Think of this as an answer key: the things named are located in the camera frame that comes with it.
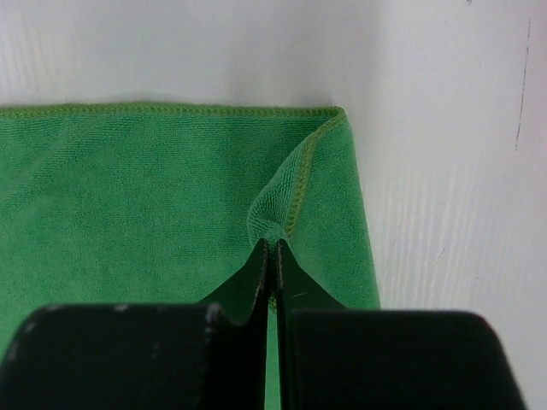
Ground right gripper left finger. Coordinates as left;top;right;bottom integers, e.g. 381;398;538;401
1;240;269;409

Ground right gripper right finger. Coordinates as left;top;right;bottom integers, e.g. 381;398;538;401
275;241;525;409

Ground green towel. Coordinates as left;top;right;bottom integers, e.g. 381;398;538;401
1;103;379;409

